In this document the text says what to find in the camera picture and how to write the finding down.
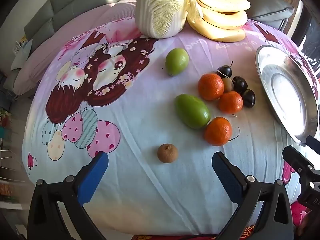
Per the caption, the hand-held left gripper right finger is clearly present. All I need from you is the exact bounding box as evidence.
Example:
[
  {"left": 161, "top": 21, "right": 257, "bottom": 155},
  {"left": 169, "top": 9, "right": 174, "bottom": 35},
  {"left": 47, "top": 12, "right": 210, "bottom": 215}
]
[{"left": 211, "top": 151, "right": 294, "bottom": 240}]

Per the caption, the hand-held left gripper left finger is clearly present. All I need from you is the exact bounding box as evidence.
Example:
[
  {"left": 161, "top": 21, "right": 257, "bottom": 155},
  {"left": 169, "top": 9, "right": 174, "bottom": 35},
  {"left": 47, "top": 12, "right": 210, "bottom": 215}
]
[{"left": 27, "top": 151, "right": 109, "bottom": 240}]

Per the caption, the small green mango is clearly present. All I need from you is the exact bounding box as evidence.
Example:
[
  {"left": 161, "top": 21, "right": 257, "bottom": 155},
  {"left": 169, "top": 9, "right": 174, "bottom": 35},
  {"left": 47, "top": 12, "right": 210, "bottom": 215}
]
[{"left": 165, "top": 48, "right": 190, "bottom": 77}]

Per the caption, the orange tangerine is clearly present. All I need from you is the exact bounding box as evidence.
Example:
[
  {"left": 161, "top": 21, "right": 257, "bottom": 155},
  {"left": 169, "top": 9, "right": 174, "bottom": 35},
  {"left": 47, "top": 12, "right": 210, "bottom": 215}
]
[
  {"left": 217, "top": 91, "right": 243, "bottom": 114},
  {"left": 204, "top": 117, "right": 233, "bottom": 147},
  {"left": 198, "top": 73, "right": 224, "bottom": 101}
]

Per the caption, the cartoon printed blanket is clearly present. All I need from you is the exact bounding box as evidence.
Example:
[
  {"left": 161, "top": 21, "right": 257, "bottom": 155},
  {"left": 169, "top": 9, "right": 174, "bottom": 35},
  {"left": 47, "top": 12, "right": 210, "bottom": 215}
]
[{"left": 21, "top": 1, "right": 320, "bottom": 237}]

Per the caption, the round metal plate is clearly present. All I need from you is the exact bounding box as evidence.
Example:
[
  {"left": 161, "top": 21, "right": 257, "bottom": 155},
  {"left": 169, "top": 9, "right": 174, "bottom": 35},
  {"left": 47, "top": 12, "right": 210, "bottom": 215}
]
[{"left": 255, "top": 44, "right": 320, "bottom": 147}]

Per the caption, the pale green pillow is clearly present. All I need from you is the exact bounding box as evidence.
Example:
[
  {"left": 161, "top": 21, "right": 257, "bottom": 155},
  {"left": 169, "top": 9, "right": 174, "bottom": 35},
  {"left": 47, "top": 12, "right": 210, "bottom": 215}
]
[{"left": 11, "top": 39, "right": 33, "bottom": 71}]

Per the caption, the dark cherry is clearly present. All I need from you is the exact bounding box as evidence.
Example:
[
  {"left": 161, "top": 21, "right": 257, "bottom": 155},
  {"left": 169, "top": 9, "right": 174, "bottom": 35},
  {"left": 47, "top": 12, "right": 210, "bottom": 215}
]
[
  {"left": 232, "top": 76, "right": 248, "bottom": 94},
  {"left": 215, "top": 61, "right": 234, "bottom": 79},
  {"left": 241, "top": 89, "right": 256, "bottom": 109}
]

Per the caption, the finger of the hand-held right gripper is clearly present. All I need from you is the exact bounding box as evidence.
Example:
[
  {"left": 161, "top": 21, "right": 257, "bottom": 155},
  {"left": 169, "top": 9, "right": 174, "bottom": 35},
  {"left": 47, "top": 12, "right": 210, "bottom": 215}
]
[
  {"left": 282, "top": 145, "right": 315, "bottom": 178},
  {"left": 306, "top": 135, "right": 320, "bottom": 151}
]

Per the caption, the yellow banana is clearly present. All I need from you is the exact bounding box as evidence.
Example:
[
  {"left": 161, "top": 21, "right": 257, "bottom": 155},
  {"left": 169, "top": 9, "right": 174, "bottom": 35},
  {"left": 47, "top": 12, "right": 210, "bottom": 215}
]
[
  {"left": 187, "top": 12, "right": 246, "bottom": 43},
  {"left": 197, "top": 7, "right": 248, "bottom": 28},
  {"left": 192, "top": 0, "right": 251, "bottom": 13}
]

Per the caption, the pink quilted blanket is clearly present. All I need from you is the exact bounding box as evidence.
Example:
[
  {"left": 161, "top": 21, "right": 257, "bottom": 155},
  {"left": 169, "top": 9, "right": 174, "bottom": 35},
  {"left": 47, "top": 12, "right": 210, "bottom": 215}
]
[{"left": 11, "top": 1, "right": 137, "bottom": 95}]

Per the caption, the green jujube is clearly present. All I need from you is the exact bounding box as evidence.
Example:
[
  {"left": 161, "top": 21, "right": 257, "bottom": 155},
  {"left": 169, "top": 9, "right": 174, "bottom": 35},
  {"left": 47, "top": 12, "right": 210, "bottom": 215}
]
[{"left": 174, "top": 94, "right": 212, "bottom": 130}]

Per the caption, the napa cabbage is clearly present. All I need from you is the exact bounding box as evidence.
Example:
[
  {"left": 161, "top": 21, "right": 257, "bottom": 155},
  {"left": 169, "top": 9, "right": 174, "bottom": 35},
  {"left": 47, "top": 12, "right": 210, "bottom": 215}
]
[{"left": 135, "top": 0, "right": 203, "bottom": 39}]

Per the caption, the grey sofa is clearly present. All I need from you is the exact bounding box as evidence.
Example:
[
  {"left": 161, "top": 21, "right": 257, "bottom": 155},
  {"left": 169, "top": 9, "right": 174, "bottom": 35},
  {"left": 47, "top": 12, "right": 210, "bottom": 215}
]
[{"left": 24, "top": 0, "right": 140, "bottom": 43}]

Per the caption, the brown longan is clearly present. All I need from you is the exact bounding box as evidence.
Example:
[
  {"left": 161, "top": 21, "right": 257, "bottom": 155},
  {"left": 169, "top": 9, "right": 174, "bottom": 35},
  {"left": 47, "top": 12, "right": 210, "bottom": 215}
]
[
  {"left": 221, "top": 77, "right": 235, "bottom": 93},
  {"left": 157, "top": 143, "right": 179, "bottom": 164}
]

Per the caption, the grey piped pillow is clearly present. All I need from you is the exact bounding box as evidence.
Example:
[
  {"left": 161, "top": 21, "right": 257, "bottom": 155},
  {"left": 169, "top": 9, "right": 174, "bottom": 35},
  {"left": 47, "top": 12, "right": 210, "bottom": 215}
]
[{"left": 225, "top": 0, "right": 295, "bottom": 29}]

